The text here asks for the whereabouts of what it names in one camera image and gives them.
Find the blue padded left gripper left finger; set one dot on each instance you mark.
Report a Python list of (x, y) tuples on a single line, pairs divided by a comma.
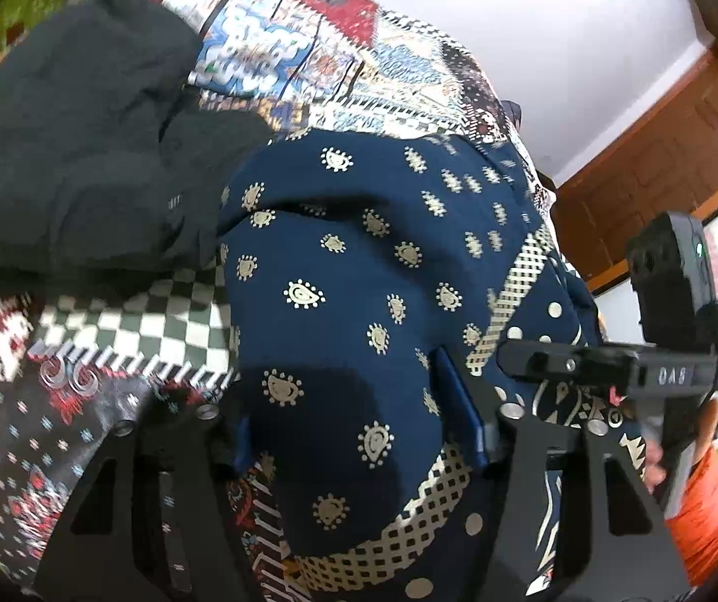
[(243, 450)]

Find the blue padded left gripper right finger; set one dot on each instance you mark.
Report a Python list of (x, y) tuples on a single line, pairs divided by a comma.
[(461, 422)]

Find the navy patterned hooded garment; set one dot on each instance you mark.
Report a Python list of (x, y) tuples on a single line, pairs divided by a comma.
[(351, 258)]

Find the person's right hand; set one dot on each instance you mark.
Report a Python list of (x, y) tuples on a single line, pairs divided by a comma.
[(706, 428)]

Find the patchwork patterned bedspread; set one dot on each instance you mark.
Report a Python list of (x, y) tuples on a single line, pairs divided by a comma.
[(118, 416)]

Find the wooden door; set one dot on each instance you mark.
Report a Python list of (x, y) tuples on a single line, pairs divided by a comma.
[(666, 160)]

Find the black folded garment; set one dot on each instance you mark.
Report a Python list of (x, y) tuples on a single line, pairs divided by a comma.
[(111, 176)]

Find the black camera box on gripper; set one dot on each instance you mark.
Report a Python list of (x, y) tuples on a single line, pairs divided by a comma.
[(671, 274)]

